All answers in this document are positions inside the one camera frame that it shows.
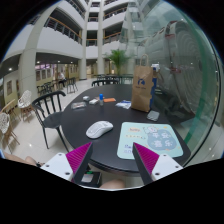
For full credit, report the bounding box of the small white packet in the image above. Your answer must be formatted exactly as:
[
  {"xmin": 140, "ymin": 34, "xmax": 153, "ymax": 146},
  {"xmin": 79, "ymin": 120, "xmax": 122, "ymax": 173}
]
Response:
[{"xmin": 89, "ymin": 99, "xmax": 99, "ymax": 105}]

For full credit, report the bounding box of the brown paper bag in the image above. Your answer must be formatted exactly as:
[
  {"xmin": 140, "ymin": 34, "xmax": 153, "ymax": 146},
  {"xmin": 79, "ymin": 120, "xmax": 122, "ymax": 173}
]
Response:
[{"xmin": 131, "ymin": 54, "xmax": 153, "ymax": 112}]

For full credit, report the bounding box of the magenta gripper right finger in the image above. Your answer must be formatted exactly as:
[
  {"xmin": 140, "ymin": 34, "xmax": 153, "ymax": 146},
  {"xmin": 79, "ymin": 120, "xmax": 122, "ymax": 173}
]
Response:
[{"xmin": 133, "ymin": 143, "xmax": 159, "ymax": 185}]

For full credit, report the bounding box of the light green mouse pad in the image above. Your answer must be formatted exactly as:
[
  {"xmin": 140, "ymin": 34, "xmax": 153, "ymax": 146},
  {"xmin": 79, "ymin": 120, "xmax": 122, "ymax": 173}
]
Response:
[{"xmin": 117, "ymin": 122, "xmax": 184, "ymax": 160}]

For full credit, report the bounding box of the round black table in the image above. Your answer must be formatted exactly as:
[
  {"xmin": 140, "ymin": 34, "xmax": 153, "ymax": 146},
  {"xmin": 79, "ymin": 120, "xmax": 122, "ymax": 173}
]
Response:
[{"xmin": 60, "ymin": 83, "xmax": 192, "ymax": 174}]

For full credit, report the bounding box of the orange card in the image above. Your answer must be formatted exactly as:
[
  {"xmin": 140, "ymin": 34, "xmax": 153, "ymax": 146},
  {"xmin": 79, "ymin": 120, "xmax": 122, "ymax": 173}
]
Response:
[{"xmin": 103, "ymin": 98, "xmax": 116, "ymax": 103}]

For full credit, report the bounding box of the white computer mouse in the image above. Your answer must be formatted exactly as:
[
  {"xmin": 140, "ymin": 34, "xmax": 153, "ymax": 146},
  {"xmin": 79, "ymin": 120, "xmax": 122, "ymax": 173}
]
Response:
[{"xmin": 86, "ymin": 121, "xmax": 113, "ymax": 139}]

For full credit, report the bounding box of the grey small pouch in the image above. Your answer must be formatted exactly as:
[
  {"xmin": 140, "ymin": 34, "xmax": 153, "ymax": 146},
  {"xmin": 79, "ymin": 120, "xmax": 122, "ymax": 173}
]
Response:
[{"xmin": 147, "ymin": 110, "xmax": 160, "ymax": 121}]

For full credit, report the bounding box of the small white box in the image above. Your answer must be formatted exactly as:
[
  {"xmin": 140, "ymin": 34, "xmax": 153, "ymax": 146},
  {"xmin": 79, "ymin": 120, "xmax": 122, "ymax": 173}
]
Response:
[{"xmin": 83, "ymin": 96, "xmax": 90, "ymax": 101}]

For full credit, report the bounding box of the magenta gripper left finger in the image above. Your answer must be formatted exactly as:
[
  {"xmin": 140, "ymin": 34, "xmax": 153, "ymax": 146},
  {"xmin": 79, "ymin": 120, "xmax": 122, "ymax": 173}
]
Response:
[{"xmin": 66, "ymin": 142, "xmax": 93, "ymax": 184}]

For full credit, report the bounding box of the potted palm plant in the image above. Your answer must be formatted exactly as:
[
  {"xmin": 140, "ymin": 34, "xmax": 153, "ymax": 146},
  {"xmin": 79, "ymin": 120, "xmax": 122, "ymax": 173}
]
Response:
[{"xmin": 105, "ymin": 49, "xmax": 130, "ymax": 75}]

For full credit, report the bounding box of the black wooden chair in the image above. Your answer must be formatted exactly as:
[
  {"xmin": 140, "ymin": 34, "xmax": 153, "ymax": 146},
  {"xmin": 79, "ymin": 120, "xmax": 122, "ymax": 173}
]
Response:
[{"xmin": 31, "ymin": 90, "xmax": 68, "ymax": 149}]

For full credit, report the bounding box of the blue cap bottle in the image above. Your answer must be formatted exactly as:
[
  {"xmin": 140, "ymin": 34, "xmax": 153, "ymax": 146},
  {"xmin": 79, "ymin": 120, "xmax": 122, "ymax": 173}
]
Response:
[{"xmin": 99, "ymin": 94, "xmax": 104, "ymax": 106}]

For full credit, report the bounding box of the white lattice chair left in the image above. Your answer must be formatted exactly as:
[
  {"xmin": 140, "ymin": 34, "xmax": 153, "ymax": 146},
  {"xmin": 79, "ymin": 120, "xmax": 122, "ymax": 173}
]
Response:
[{"xmin": 0, "ymin": 112, "xmax": 18, "ymax": 144}]

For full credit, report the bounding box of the black chair behind table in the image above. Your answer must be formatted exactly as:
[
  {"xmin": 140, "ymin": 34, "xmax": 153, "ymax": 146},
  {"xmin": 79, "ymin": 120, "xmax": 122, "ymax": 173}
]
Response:
[{"xmin": 91, "ymin": 80, "xmax": 119, "ymax": 87}]

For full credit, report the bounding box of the clear plastic packet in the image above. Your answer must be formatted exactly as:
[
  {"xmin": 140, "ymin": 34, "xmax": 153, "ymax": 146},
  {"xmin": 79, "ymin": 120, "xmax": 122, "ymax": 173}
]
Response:
[{"xmin": 71, "ymin": 102, "xmax": 86, "ymax": 110}]

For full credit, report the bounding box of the white wicker chair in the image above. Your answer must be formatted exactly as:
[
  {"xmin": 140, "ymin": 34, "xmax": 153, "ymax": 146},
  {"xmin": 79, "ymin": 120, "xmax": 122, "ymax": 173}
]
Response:
[{"xmin": 18, "ymin": 90, "xmax": 33, "ymax": 118}]

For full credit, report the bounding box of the blue white tissue packet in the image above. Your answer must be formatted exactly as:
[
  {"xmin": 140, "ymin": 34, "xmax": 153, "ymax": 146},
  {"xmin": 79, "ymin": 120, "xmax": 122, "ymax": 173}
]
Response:
[{"xmin": 116, "ymin": 100, "xmax": 131, "ymax": 109}]

